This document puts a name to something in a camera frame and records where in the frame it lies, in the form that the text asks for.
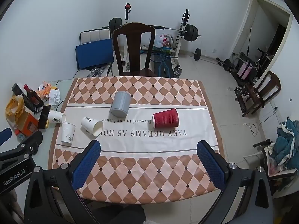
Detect pink bag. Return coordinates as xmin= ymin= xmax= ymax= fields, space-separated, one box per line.
xmin=238 ymin=63 xmax=254 ymax=80

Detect checkered table mat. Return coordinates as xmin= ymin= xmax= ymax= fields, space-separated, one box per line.
xmin=48 ymin=76 xmax=226 ymax=202

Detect dark glass bottles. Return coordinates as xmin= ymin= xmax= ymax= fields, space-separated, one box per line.
xmin=12 ymin=83 xmax=39 ymax=115

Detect white padded chair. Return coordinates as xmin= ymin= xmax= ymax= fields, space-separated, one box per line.
xmin=79 ymin=28 xmax=115 ymax=77

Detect dark glass bottle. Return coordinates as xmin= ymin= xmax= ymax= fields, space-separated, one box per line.
xmin=23 ymin=84 xmax=44 ymax=107

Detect dark wooden chair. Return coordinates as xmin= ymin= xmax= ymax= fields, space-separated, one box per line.
xmin=112 ymin=23 xmax=158 ymax=77

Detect black blue exercise mat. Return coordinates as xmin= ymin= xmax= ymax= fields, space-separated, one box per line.
xmin=149 ymin=52 xmax=175 ymax=77

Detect red ripple paper cup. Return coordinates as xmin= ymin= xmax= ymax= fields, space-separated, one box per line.
xmin=152 ymin=108 xmax=179 ymax=129

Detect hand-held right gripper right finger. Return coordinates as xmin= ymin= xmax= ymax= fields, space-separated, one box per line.
xmin=197 ymin=140 xmax=274 ymax=224

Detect blue board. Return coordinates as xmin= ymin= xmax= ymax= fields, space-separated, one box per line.
xmin=75 ymin=38 xmax=114 ymax=71

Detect white door frame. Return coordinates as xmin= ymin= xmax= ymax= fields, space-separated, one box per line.
xmin=230 ymin=0 xmax=294 ymax=75

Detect black exercise machine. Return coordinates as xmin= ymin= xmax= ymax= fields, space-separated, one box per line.
xmin=232 ymin=48 xmax=271 ymax=84

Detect small black box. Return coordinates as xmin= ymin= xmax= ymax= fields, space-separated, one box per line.
xmin=37 ymin=105 xmax=52 ymax=129

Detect orange snack wrapper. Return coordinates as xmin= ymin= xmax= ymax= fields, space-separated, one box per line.
xmin=36 ymin=81 xmax=58 ymax=99

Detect black floor cable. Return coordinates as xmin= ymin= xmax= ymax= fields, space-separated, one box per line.
xmin=243 ymin=107 xmax=279 ymax=136

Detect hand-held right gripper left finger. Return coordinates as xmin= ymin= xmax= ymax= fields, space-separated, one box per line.
xmin=23 ymin=140 xmax=101 ymax=224

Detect brown wooden chair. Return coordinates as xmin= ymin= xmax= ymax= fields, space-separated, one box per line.
xmin=235 ymin=71 xmax=282 ymax=117

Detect small black barbell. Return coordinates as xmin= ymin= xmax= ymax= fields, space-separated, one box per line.
xmin=190 ymin=48 xmax=232 ymax=72

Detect yellow plastic bag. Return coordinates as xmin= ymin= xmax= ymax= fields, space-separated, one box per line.
xmin=6 ymin=95 xmax=25 ymax=131

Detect black handlebar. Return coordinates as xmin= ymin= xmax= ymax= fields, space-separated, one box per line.
xmin=253 ymin=139 xmax=273 ymax=148

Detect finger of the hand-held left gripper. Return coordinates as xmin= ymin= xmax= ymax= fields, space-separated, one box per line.
xmin=0 ymin=127 xmax=13 ymax=146
xmin=0 ymin=131 xmax=44 ymax=162

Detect crumpled white tissue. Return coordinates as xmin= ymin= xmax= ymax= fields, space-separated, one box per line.
xmin=48 ymin=89 xmax=61 ymax=105

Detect chrome dumbbell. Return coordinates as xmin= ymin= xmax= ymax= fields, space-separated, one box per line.
xmin=172 ymin=64 xmax=183 ymax=79

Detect white red plastic bag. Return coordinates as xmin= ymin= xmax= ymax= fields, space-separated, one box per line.
xmin=154 ymin=33 xmax=172 ymax=49

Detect orange cardboard box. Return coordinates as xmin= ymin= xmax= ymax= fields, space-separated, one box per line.
xmin=15 ymin=109 xmax=39 ymax=138

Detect chrome weight plates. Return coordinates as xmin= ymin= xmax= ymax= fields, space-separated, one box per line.
xmin=87 ymin=66 xmax=108 ymax=77

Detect pile of clothes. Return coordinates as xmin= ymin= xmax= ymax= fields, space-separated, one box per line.
xmin=269 ymin=119 xmax=299 ymax=175

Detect barbell weight bench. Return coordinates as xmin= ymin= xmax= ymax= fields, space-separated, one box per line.
xmin=121 ymin=2 xmax=191 ymax=75

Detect white paper cup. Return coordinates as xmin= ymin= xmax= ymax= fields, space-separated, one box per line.
xmin=61 ymin=122 xmax=76 ymax=144
xmin=81 ymin=116 xmax=104 ymax=137
xmin=48 ymin=110 xmax=66 ymax=125

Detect grey ribbed cup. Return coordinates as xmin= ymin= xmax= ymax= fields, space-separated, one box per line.
xmin=110 ymin=91 xmax=131 ymax=118

